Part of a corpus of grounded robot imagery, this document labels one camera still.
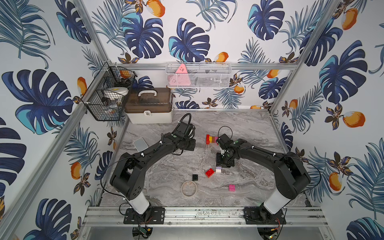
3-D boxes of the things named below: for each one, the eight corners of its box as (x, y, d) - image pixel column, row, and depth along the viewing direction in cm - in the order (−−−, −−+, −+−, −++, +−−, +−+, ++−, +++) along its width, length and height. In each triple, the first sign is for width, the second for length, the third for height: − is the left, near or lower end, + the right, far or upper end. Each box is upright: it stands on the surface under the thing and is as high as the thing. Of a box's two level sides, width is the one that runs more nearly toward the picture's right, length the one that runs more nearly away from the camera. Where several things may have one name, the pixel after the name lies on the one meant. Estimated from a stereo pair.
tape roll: (181, 196, 82) (180, 195, 81) (181, 182, 88) (181, 180, 86) (197, 196, 82) (197, 195, 81) (197, 182, 88) (197, 180, 86)
